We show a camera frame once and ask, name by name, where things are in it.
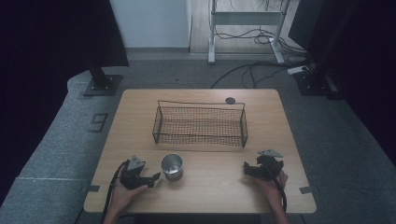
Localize black stand with base plate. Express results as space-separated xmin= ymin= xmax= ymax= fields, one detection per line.
xmin=82 ymin=59 xmax=124 ymax=97
xmin=292 ymin=46 xmax=345 ymax=101

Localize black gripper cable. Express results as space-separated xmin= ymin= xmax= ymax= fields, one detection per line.
xmin=262 ymin=162 xmax=289 ymax=215
xmin=100 ymin=159 xmax=131 ymax=224

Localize person's right hand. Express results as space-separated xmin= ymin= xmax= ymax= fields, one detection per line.
xmin=252 ymin=169 xmax=290 ymax=203

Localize silver metal cup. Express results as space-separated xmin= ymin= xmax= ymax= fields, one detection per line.
xmin=160 ymin=153 xmax=184 ymax=182

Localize person's left hand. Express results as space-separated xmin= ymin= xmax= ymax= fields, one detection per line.
xmin=109 ymin=163 xmax=149 ymax=213

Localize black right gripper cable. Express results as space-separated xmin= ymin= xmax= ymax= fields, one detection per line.
xmin=262 ymin=162 xmax=289 ymax=215

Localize black floor cables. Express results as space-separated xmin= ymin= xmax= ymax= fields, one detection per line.
xmin=210 ymin=27 xmax=316 ymax=90

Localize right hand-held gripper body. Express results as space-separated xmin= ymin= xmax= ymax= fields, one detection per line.
xmin=255 ymin=148 xmax=285 ymax=182

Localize black wire mesh basket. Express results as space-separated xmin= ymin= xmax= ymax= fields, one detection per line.
xmin=151 ymin=99 xmax=249 ymax=148

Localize white power strip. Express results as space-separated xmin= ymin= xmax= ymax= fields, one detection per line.
xmin=286 ymin=64 xmax=310 ymax=76

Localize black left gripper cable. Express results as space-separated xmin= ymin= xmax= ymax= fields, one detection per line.
xmin=100 ymin=159 xmax=131 ymax=224

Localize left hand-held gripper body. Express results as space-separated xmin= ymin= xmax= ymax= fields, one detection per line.
xmin=119 ymin=154 xmax=150 ymax=190

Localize white metal desk frame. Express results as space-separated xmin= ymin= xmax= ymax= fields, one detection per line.
xmin=207 ymin=0 xmax=291 ymax=65

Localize black curtain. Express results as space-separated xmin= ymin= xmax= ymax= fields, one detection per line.
xmin=288 ymin=0 xmax=396 ymax=166
xmin=0 ymin=0 xmax=131 ymax=206

